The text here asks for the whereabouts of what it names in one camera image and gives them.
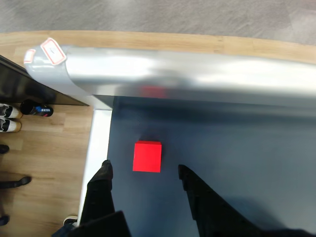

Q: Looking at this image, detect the small red bordered sticker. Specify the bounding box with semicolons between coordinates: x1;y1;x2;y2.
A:
23;48;37;64

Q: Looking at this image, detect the large red bordered sticker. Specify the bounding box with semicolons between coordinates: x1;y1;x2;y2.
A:
40;37;68;66

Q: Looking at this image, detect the blue grey table mat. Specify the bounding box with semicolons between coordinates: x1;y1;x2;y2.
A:
106;95;316;237

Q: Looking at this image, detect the silver table frame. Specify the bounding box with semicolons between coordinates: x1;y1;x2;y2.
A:
24;37;316;228

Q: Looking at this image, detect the red cube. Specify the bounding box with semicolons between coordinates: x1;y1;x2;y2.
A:
132;141;163;173

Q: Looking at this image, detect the black glossy panel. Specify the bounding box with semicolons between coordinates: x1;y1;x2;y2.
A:
0;54;90;107

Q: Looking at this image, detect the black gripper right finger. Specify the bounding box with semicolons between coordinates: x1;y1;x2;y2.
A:
178;164;264;237

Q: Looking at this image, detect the person's foot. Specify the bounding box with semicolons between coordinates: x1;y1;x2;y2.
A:
51;215;79;237

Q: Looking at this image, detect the white black sneaker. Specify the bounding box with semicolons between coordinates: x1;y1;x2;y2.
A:
0;103;23;119
0;118;23;133

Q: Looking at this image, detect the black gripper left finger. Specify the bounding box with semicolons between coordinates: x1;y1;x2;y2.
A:
78;159;132;237

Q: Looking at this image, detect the black chair base leg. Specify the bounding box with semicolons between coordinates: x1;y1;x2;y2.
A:
0;175;33;190

